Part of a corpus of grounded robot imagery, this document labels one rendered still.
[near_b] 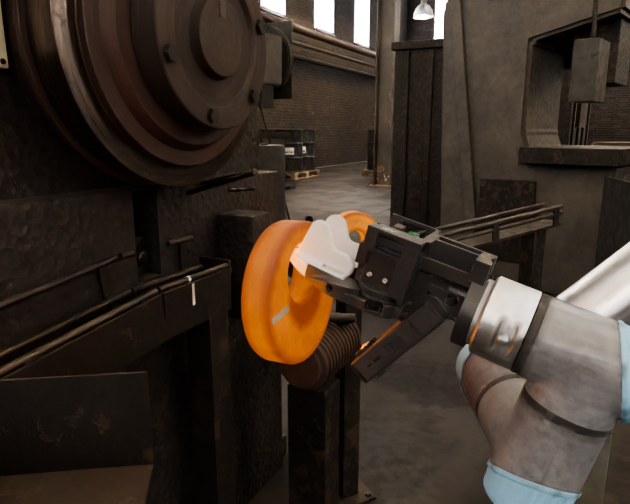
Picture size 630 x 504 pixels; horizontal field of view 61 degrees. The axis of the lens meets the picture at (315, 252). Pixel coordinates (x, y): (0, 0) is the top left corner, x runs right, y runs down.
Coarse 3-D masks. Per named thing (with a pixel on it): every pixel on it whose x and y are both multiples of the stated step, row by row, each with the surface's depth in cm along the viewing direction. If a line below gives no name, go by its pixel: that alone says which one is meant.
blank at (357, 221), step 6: (342, 216) 127; (348, 216) 127; (354, 216) 128; (360, 216) 129; (366, 216) 130; (348, 222) 128; (354, 222) 128; (360, 222) 129; (366, 222) 130; (372, 222) 131; (348, 228) 128; (354, 228) 129; (360, 228) 130; (366, 228) 130; (360, 234) 133; (360, 240) 134
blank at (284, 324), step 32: (288, 224) 55; (256, 256) 52; (288, 256) 53; (256, 288) 51; (288, 288) 54; (256, 320) 51; (288, 320) 54; (320, 320) 61; (256, 352) 55; (288, 352) 55
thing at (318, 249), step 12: (312, 228) 53; (324, 228) 52; (312, 240) 53; (324, 240) 52; (300, 252) 54; (312, 252) 53; (324, 252) 52; (336, 252) 52; (300, 264) 53; (312, 264) 53; (324, 264) 53; (336, 264) 52; (348, 264) 51; (336, 276) 51; (348, 276) 52
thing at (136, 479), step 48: (0, 384) 55; (48, 384) 56; (96, 384) 57; (144, 384) 57; (0, 432) 56; (48, 432) 57; (96, 432) 58; (144, 432) 58; (0, 480) 57; (48, 480) 57; (96, 480) 57; (144, 480) 57
